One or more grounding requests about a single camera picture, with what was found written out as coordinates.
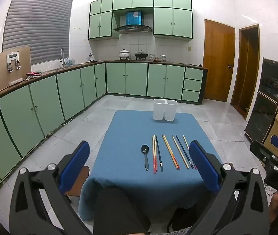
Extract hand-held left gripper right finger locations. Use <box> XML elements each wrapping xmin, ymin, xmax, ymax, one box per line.
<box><xmin>189</xmin><ymin>140</ymin><xmax>270</xmax><ymax>235</ymax></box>

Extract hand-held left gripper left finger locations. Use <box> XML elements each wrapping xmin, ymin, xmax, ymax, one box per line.
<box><xmin>9</xmin><ymin>141</ymin><xmax>93</xmax><ymax>235</ymax></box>

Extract dark blue chopstick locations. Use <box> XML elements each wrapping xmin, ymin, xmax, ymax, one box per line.
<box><xmin>175</xmin><ymin>135</ymin><xmax>194</xmax><ymax>169</ymax></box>
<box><xmin>155</xmin><ymin>135</ymin><xmax>163</xmax><ymax>172</ymax></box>

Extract plain cream chopstick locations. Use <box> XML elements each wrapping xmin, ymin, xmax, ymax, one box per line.
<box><xmin>172</xmin><ymin>135</ymin><xmax>189</xmax><ymax>169</ymax></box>

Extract cream chopstick with pink end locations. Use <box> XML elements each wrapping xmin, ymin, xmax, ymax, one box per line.
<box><xmin>183</xmin><ymin>135</ymin><xmax>197</xmax><ymax>170</ymax></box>

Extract black spoon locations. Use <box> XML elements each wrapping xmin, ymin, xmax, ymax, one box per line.
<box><xmin>141</xmin><ymin>144</ymin><xmax>149</xmax><ymax>171</ymax></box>

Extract white two-compartment utensil holder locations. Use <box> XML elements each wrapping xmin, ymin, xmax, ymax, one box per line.
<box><xmin>153</xmin><ymin>99</ymin><xmax>178</xmax><ymax>122</ymax></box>

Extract brown wooden stool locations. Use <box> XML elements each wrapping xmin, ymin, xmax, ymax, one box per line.
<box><xmin>65</xmin><ymin>166</ymin><xmax>90</xmax><ymax>197</ymax></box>

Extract black glass-front cabinet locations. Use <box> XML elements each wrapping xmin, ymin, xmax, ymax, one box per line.
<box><xmin>245</xmin><ymin>57</ymin><xmax>278</xmax><ymax>144</ymax></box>

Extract blue tablecloth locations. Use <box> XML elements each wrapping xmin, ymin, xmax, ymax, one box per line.
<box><xmin>78</xmin><ymin>110</ymin><xmax>224</xmax><ymax>222</ymax></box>

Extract green lower kitchen cabinets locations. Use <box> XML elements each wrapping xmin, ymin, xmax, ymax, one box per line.
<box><xmin>0</xmin><ymin>62</ymin><xmax>208</xmax><ymax>201</ymax></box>

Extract green kitchen cabinets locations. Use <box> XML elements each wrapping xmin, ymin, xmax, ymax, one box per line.
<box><xmin>88</xmin><ymin>0</ymin><xmax>193</xmax><ymax>40</ymax></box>
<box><xmin>0</xmin><ymin>62</ymin><xmax>208</xmax><ymax>201</ymax></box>

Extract brown wooden door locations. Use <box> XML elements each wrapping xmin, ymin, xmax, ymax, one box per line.
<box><xmin>203</xmin><ymin>19</ymin><xmax>236</xmax><ymax>103</ymax></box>

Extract red cloth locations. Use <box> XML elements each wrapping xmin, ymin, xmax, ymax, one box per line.
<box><xmin>26</xmin><ymin>71</ymin><xmax>43</xmax><ymax>79</ymax></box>

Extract chrome sink faucet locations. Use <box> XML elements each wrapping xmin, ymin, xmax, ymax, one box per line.
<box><xmin>60</xmin><ymin>46</ymin><xmax>66</xmax><ymax>68</ymax></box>

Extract wooden cutting board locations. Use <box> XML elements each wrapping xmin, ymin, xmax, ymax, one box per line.
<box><xmin>0</xmin><ymin>45</ymin><xmax>32</xmax><ymax>92</ymax></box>

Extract group of glass jars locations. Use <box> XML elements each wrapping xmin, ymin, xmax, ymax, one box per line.
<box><xmin>149</xmin><ymin>54</ymin><xmax>167</xmax><ymax>62</ymax></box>

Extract white cooking pot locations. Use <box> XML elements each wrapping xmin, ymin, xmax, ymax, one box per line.
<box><xmin>119</xmin><ymin>49</ymin><xmax>131</xmax><ymax>60</ymax></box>

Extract white holder on board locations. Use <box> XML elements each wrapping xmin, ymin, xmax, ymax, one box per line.
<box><xmin>7</xmin><ymin>51</ymin><xmax>22</xmax><ymax>73</ymax></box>

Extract black wok with lid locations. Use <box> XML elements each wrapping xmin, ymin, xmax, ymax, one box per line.
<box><xmin>134</xmin><ymin>50</ymin><xmax>149</xmax><ymax>61</ymax></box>

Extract grey window blind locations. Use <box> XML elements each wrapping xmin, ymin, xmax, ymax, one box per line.
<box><xmin>2</xmin><ymin>0</ymin><xmax>74</xmax><ymax>66</ymax></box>

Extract green upper kitchen cabinets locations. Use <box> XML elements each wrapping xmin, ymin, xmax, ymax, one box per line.
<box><xmin>88</xmin><ymin>0</ymin><xmax>193</xmax><ymax>40</ymax></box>

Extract range hood with blue film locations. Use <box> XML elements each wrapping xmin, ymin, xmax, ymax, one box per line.
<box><xmin>114</xmin><ymin>11</ymin><xmax>153</xmax><ymax>35</ymax></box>

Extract open wooden doorway frame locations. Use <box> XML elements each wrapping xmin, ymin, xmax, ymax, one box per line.
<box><xmin>230</xmin><ymin>24</ymin><xmax>260</xmax><ymax>120</ymax></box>

